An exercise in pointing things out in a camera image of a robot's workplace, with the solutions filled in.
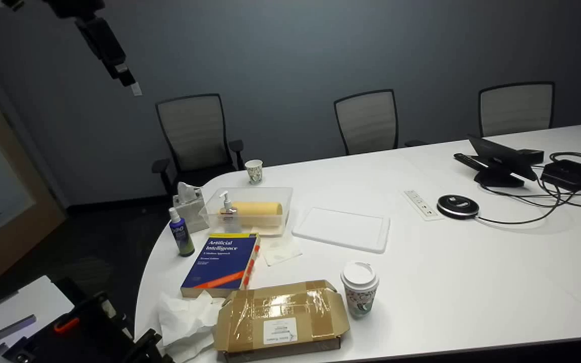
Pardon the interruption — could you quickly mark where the cardboard box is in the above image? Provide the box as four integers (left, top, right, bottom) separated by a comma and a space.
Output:
213, 281, 349, 363

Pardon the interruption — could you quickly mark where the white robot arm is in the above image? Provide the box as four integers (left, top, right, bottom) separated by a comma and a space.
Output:
42, 0, 144, 97

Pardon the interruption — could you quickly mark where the grey tissue box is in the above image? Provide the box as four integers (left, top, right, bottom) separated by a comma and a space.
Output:
172, 182, 207, 232

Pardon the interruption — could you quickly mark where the small paper cup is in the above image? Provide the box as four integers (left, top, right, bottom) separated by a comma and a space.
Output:
243, 159, 265, 183

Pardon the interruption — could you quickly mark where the yellow sponge roll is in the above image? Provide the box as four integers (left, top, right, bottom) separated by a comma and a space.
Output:
233, 202, 283, 229

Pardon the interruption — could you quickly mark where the small clear pump bottle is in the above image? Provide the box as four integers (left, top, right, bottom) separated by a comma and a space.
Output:
222, 191, 240, 232

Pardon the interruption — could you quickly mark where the white flat tray lid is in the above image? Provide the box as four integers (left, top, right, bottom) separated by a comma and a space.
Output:
292, 208, 392, 254

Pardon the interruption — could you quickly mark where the middle mesh office chair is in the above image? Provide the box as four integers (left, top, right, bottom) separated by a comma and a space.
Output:
332, 89, 399, 153

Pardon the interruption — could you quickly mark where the mesh office chair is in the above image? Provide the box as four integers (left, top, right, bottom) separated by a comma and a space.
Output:
478, 80, 554, 137
151, 92, 243, 194
332, 89, 399, 153

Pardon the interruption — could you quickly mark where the blue hardcover book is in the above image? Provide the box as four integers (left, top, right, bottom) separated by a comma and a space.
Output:
181, 234, 261, 299

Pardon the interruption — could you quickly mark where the left mesh office chair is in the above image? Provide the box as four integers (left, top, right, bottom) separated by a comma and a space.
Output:
151, 92, 243, 194

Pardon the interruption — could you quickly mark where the white lidded coffee cup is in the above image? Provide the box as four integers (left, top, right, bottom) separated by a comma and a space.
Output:
340, 261, 379, 318

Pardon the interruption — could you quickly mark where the blue spray bottle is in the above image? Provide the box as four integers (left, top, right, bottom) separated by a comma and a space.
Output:
170, 208, 193, 257

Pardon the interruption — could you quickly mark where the white remote control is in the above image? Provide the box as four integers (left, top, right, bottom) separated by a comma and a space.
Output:
403, 189, 437, 220

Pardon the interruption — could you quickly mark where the round black speakerphone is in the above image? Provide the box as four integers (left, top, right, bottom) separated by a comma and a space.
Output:
436, 194, 478, 220

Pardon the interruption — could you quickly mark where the crumpled white tissue paper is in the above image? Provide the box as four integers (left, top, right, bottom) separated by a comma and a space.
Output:
157, 293, 223, 363

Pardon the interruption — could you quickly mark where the black conference phone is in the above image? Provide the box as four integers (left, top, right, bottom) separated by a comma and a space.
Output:
453, 137, 544, 188

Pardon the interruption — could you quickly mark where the right mesh office chair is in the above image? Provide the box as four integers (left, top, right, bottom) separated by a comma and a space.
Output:
478, 80, 554, 137

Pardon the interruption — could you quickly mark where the orange black clamp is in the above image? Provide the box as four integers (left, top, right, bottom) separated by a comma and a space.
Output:
52, 316, 80, 334

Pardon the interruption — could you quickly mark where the black power adapter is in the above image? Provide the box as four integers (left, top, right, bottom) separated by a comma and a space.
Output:
541, 162, 581, 191

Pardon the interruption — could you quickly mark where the white clipboard sheet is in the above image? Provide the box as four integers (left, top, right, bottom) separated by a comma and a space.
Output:
0, 277, 74, 348

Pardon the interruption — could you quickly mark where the black cable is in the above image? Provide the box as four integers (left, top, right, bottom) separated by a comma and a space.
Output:
474, 150, 581, 226

